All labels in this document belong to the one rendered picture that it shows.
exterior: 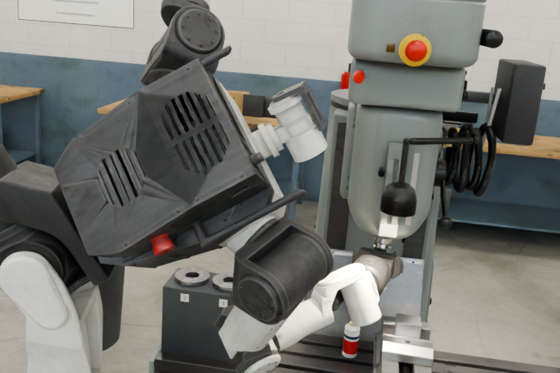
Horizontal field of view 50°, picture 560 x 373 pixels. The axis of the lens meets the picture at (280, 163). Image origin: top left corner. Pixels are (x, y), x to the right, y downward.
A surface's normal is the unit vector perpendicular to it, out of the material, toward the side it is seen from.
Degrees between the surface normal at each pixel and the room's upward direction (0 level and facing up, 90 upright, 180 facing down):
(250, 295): 104
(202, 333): 90
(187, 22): 61
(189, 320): 90
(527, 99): 90
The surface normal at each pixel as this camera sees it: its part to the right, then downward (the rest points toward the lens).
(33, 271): 0.08, 0.26
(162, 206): -0.38, -0.07
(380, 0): -0.24, 0.23
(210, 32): 0.47, -0.25
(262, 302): -0.60, 0.38
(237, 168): -0.18, -0.22
